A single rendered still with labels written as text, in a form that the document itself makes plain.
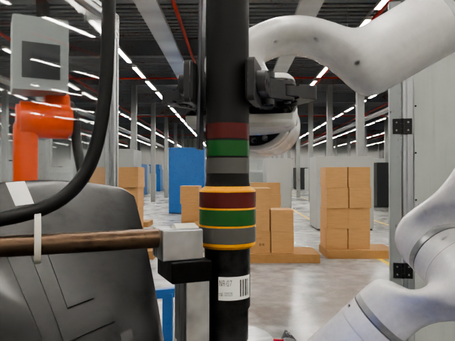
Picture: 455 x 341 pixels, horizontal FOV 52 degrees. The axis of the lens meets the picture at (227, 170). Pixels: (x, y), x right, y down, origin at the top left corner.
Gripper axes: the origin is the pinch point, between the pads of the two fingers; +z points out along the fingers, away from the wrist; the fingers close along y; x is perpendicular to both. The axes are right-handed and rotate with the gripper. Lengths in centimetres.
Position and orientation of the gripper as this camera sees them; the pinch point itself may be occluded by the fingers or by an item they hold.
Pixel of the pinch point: (223, 84)
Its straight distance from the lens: 36.8
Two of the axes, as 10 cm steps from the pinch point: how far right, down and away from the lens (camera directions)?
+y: -9.8, 0.0, 2.1
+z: -2.1, -0.2, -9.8
